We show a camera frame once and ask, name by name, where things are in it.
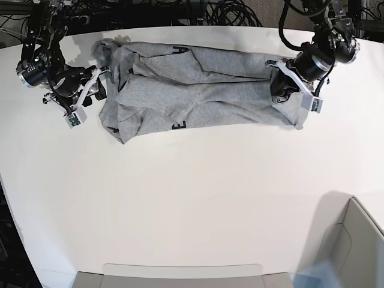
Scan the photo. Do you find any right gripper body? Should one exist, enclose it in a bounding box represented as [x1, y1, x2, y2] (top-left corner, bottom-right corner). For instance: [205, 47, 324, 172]
[50, 65, 107, 107]

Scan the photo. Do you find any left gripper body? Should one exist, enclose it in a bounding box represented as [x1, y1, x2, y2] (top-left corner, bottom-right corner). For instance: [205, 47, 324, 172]
[270, 58, 315, 104]

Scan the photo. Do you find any grey T-shirt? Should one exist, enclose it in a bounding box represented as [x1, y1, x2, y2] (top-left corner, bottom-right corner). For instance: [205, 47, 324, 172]
[92, 39, 308, 143]

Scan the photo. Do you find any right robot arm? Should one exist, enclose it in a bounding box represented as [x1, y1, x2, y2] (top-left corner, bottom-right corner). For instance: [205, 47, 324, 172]
[16, 1, 97, 112]

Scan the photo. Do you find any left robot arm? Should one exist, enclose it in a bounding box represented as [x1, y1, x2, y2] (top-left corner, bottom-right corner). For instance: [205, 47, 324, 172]
[266, 1, 359, 103]

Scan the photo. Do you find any grey bin right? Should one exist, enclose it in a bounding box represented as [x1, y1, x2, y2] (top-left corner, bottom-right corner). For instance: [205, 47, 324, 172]
[314, 197, 383, 287]

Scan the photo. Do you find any grey bin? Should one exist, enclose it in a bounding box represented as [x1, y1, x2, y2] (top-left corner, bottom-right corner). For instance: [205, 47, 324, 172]
[72, 263, 293, 287]
[314, 197, 383, 287]

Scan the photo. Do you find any grey bin front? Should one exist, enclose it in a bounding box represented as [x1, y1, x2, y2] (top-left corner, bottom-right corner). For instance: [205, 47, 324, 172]
[72, 263, 293, 287]

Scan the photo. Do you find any blue cloth in bin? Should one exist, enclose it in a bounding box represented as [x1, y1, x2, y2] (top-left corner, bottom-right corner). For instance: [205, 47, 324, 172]
[291, 260, 341, 288]

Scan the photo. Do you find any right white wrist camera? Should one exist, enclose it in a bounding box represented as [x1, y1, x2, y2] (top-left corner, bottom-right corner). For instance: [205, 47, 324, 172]
[41, 67, 109, 130]

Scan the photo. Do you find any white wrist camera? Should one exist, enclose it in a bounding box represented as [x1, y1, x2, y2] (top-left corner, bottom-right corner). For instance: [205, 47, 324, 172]
[41, 67, 109, 130]
[264, 59, 323, 114]

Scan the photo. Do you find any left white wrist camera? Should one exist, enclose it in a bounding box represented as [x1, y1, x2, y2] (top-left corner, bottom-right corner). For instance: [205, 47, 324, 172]
[264, 59, 323, 114]

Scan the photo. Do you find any black cable bundle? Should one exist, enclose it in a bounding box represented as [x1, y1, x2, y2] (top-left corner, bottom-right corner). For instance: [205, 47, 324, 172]
[0, 0, 384, 49]

